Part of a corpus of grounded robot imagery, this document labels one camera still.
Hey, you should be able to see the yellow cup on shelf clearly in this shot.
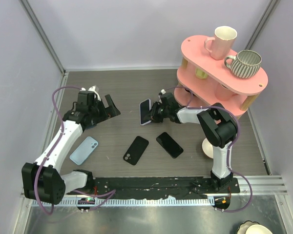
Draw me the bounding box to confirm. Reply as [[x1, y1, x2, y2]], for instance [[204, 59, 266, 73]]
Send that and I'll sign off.
[[195, 68, 208, 79]]

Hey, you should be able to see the white bowl on table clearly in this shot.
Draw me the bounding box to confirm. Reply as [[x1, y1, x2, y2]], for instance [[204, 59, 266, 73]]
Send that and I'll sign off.
[[202, 138, 213, 159]]

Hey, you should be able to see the purple cable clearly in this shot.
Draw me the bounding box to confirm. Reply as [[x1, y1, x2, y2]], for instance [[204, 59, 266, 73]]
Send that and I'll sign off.
[[35, 85, 117, 216], [165, 85, 254, 214]]

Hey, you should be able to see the grey striped mug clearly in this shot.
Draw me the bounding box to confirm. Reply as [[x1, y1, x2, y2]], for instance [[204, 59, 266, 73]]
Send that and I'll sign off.
[[224, 50, 262, 79]]

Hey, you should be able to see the light blue phone case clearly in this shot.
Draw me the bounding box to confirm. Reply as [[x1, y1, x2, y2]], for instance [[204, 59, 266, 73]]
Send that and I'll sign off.
[[69, 136, 99, 166]]

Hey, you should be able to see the aluminium rail with slots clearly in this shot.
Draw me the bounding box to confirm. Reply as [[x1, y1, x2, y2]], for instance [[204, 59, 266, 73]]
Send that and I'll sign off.
[[31, 196, 215, 207]]

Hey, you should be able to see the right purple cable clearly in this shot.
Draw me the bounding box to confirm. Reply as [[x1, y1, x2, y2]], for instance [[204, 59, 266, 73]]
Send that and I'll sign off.
[[165, 85, 254, 214]]

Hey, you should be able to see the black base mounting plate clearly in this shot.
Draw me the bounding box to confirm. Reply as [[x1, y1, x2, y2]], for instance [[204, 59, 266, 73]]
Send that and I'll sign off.
[[65, 175, 240, 199]]

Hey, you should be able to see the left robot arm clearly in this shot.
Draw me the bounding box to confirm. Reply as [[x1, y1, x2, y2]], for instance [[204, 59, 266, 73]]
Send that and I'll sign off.
[[21, 89, 121, 205]]

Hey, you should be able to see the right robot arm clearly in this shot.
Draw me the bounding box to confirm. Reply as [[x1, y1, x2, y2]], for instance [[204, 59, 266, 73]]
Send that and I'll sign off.
[[144, 93, 238, 193]]

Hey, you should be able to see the pink cup middle shelf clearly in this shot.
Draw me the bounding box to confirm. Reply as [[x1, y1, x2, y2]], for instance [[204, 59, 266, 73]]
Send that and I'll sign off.
[[215, 83, 234, 101]]

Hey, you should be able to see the pink three-tier shelf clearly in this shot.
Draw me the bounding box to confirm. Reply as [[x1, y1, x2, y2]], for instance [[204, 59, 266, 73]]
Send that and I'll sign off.
[[177, 35, 268, 117]]

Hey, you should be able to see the pink tall mug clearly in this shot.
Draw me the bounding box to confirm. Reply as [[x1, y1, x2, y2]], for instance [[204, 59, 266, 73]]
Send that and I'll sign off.
[[204, 26, 237, 60]]

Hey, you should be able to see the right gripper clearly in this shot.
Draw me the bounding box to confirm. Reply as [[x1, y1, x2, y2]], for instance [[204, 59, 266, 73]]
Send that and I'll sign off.
[[144, 102, 169, 123]]

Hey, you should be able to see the lavender phone case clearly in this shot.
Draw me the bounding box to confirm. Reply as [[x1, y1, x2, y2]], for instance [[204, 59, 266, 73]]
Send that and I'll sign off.
[[139, 98, 155, 126]]

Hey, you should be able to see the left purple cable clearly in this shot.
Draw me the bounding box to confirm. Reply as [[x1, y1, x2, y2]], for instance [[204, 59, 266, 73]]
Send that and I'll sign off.
[[35, 85, 117, 216]]

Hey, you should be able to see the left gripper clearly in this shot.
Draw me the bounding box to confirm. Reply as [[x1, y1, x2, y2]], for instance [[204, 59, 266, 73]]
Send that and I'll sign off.
[[89, 95, 120, 125]]

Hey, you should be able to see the cream bowl bottom corner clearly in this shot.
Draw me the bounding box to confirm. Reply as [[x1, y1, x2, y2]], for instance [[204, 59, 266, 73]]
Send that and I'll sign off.
[[236, 220, 272, 234]]

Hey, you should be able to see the black phone case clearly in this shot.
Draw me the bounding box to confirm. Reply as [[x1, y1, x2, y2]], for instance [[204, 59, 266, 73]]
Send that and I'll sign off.
[[123, 136, 149, 166]]

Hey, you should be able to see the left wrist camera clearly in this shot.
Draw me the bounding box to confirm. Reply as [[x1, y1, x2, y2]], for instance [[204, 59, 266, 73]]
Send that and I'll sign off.
[[79, 85, 101, 101]]

